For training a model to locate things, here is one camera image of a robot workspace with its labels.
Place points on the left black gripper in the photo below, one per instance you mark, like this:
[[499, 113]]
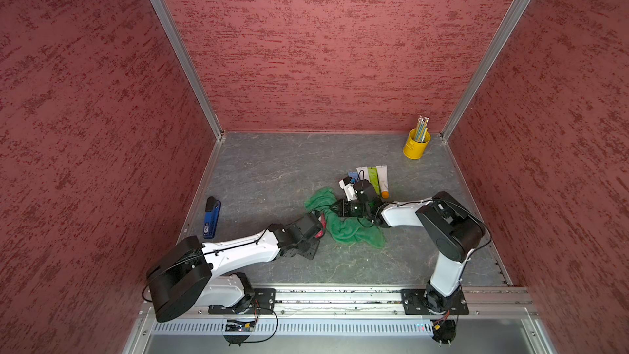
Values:
[[309, 254]]

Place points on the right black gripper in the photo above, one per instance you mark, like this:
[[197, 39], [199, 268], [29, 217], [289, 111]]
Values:
[[342, 207]]

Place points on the green microfiber cloth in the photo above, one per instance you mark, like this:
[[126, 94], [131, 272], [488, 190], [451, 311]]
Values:
[[344, 230]]

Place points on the green tube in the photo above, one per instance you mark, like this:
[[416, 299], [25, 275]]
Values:
[[374, 180]]

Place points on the white tube red cap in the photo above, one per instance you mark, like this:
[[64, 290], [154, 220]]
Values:
[[363, 173]]

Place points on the white tube orange cap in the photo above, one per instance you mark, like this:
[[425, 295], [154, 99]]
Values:
[[382, 172]]

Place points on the dark red tube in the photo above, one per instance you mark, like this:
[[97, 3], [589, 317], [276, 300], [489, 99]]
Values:
[[323, 223]]

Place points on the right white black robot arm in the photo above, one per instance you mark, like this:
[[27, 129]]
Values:
[[455, 232]]

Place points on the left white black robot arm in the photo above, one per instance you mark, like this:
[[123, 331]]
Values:
[[208, 274]]

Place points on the yellow cup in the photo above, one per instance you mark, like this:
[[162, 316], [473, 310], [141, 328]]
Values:
[[413, 149]]

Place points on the blue stapler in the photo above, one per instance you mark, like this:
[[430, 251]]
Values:
[[211, 217]]

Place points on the bundle of pencils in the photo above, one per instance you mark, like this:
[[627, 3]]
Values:
[[421, 129]]

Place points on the right corner aluminium profile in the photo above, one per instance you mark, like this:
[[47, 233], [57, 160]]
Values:
[[499, 40]]

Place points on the corner aluminium profile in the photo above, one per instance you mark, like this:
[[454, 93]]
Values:
[[181, 52], [499, 40]]

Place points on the left corner aluminium profile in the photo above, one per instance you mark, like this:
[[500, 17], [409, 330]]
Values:
[[181, 52]]

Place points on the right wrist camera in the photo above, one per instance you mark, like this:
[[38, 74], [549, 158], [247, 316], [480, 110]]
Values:
[[362, 190]]

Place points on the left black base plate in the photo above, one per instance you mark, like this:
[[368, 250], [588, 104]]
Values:
[[260, 301]]

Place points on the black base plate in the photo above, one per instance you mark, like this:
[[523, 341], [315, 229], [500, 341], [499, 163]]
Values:
[[260, 301], [417, 302]]

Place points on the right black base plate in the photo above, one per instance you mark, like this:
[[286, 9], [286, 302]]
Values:
[[417, 302]]

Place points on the left controller board with cables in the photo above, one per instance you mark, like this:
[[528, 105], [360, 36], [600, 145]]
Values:
[[239, 332]]

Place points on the controller board with cables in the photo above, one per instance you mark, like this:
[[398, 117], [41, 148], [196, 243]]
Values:
[[239, 332], [444, 329]]

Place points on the aluminium front rail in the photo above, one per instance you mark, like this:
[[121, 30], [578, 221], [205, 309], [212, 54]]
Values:
[[384, 301]]

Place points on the right controller board with cables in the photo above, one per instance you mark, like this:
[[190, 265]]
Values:
[[444, 329]]

